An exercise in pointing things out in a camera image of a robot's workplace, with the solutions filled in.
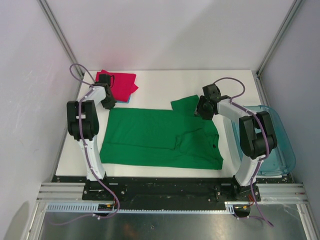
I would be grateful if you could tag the folded red t shirt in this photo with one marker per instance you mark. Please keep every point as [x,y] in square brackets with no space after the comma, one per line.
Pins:
[124,82]

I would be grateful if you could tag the aluminium front rail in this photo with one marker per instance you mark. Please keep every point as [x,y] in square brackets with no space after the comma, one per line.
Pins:
[272,193]

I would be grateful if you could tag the left aluminium frame post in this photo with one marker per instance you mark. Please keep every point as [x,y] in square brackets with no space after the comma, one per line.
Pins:
[58,31]

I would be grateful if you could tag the aluminium frame post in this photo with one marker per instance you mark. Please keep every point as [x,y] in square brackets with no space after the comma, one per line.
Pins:
[280,34]
[58,31]

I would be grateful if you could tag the folded blue t shirt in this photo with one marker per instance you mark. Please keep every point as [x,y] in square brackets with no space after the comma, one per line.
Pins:
[123,98]

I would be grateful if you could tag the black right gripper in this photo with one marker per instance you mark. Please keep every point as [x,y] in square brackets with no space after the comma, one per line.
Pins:
[206,116]

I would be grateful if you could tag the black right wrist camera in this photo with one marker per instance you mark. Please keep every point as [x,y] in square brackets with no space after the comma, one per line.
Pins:
[211,91]

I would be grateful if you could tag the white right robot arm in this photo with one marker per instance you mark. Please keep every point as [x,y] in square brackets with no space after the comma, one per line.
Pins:
[257,136]

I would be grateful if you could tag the right aluminium frame post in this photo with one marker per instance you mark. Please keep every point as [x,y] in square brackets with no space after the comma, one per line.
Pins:
[280,34]

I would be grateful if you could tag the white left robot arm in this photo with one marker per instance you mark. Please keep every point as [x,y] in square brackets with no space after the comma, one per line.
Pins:
[83,125]

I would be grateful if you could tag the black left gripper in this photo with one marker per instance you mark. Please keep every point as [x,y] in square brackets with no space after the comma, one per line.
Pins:
[112,103]

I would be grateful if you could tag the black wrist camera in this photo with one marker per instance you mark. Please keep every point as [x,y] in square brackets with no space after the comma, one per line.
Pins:
[211,91]
[105,78]

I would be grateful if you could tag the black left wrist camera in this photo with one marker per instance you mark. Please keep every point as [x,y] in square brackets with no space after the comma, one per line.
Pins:
[105,78]

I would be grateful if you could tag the green t shirt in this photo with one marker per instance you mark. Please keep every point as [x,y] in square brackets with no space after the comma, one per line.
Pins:
[175,138]

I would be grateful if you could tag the white slotted cable duct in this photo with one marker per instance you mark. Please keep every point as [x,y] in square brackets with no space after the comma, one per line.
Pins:
[107,208]

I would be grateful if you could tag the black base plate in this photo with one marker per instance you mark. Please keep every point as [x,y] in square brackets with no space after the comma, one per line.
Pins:
[166,191]

